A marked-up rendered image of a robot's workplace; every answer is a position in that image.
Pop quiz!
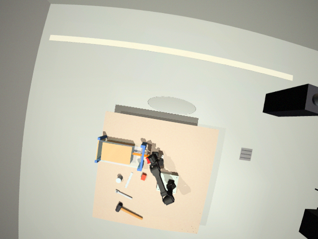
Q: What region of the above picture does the hammer with black head and wooden handle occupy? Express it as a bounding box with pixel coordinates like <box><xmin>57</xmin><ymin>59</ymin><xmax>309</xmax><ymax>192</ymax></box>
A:
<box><xmin>115</xmin><ymin>202</ymin><xmax>143</xmax><ymax>220</ymax></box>

